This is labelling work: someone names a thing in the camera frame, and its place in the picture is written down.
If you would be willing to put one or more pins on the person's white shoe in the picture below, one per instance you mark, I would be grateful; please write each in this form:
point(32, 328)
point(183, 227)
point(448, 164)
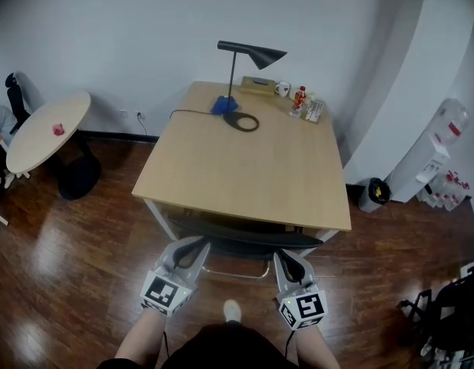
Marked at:
point(232, 310)

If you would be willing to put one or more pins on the small pink object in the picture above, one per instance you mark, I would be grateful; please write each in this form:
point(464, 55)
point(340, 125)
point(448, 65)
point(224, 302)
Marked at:
point(57, 130)

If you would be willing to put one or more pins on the black folding cart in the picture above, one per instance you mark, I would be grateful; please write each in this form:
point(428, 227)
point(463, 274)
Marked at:
point(448, 306)

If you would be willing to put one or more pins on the grey bin with black bag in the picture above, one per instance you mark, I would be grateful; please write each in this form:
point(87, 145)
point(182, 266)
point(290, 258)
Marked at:
point(373, 194)

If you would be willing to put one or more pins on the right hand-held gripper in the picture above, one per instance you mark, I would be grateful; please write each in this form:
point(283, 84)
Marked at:
point(303, 308)

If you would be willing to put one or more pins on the person's right forearm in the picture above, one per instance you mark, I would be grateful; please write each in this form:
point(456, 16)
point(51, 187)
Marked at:
point(317, 344)

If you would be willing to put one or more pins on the black desk lamp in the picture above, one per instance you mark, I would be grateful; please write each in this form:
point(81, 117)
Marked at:
point(265, 56)

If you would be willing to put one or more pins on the white mug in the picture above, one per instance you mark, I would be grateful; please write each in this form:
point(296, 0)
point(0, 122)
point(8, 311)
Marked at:
point(282, 88)

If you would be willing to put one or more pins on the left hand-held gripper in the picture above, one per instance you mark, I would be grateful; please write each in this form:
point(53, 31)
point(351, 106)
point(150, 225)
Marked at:
point(163, 290)

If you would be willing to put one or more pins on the black high-back chair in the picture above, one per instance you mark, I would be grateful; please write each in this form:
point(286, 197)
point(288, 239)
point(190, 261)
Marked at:
point(17, 98)

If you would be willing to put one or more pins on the black office chair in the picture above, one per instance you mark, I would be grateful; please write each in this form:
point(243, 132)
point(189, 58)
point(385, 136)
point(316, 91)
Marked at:
point(256, 237)

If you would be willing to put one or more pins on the blue cloth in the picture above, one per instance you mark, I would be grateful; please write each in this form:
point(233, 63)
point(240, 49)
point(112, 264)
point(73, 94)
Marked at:
point(222, 105)

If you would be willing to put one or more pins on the person's left forearm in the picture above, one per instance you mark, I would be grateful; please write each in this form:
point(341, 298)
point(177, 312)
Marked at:
point(144, 333)

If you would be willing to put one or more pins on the person's black shorts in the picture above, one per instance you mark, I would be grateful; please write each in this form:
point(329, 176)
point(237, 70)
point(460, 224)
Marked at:
point(229, 348)

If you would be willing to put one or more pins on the clear water jug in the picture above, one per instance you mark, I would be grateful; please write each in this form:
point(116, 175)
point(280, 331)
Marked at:
point(451, 123)

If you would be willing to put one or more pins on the round wooden side table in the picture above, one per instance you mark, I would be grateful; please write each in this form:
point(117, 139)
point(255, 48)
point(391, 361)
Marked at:
point(44, 129)

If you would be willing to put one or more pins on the wooden tissue box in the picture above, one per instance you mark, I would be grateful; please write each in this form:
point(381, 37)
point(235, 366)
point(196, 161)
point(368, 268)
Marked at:
point(256, 85)

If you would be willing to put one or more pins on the red label drink bottle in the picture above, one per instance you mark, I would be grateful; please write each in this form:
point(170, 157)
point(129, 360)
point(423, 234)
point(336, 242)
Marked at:
point(299, 99)

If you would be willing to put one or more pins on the white water dispenser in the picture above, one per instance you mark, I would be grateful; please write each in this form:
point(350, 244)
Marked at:
point(417, 167)

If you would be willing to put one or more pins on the pack of red-capped bottles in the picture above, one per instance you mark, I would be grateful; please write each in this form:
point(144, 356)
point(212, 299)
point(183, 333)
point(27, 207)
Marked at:
point(446, 190)

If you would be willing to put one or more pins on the white wall outlet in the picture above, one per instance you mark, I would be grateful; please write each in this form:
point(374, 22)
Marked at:
point(138, 114)

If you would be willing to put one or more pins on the light wooden table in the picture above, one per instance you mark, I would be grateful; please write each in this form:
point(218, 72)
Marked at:
point(236, 167)

